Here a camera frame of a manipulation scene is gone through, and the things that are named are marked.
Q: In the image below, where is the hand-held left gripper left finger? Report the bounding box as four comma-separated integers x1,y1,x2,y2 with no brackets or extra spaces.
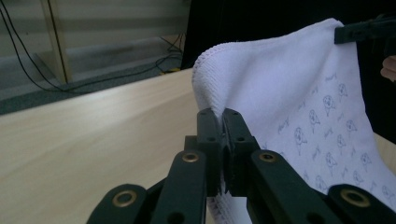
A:
185,107,226,198

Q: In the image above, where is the wooden wall post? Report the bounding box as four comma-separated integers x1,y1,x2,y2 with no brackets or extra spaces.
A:
38,0,75,85

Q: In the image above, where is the long black wall cable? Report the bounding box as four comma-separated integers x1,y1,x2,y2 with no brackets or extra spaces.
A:
0,7,184,93

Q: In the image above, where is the short black wall cable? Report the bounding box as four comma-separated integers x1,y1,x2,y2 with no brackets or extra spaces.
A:
0,0,68,93

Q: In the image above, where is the small yellow plug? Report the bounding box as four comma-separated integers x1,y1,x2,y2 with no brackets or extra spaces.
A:
159,67,181,76

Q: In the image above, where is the white printed towel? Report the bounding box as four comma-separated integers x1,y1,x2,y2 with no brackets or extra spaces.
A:
191,17,396,224

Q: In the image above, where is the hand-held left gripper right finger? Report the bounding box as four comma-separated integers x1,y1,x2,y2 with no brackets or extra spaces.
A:
222,108,262,198

